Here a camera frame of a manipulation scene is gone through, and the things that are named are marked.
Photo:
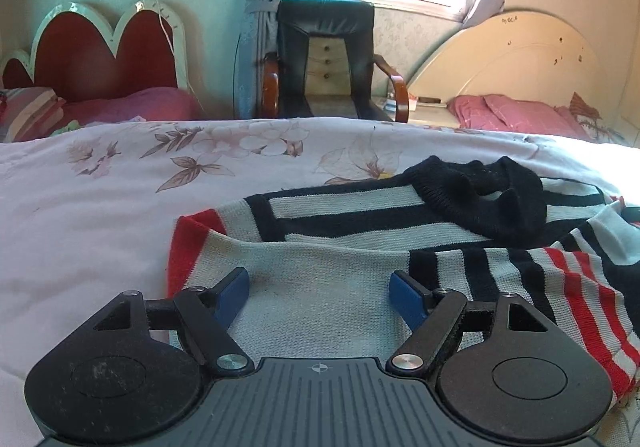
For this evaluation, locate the floral bed sheet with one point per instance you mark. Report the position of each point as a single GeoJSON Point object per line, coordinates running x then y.
{"type": "Point", "coordinates": [100, 207]}

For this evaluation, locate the patterned brown pillow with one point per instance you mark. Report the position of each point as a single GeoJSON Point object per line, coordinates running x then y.
{"type": "Point", "coordinates": [587, 119]}

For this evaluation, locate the black leather armchair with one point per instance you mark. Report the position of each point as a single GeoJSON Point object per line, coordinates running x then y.
{"type": "Point", "coordinates": [295, 52]}

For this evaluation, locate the striped knit sweater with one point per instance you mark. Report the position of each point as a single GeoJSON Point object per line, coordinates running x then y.
{"type": "Point", "coordinates": [310, 277]}

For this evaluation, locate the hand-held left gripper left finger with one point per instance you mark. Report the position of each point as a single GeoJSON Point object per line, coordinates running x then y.
{"type": "Point", "coordinates": [232, 294]}

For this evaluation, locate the red heart-shaped headboard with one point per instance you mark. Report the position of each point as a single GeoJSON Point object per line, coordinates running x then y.
{"type": "Point", "coordinates": [80, 62]}

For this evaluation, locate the dark pink bedding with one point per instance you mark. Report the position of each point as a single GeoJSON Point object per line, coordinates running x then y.
{"type": "Point", "coordinates": [145, 104]}

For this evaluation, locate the striped pillow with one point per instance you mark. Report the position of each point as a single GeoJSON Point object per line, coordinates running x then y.
{"type": "Point", "coordinates": [25, 112]}

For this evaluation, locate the pink pillow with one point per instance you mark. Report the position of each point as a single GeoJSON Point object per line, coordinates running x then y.
{"type": "Point", "coordinates": [510, 114]}

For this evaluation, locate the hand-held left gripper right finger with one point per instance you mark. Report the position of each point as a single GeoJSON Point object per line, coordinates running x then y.
{"type": "Point", "coordinates": [407, 297]}

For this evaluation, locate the cream arched headboard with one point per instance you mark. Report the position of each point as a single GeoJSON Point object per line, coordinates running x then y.
{"type": "Point", "coordinates": [525, 62]}

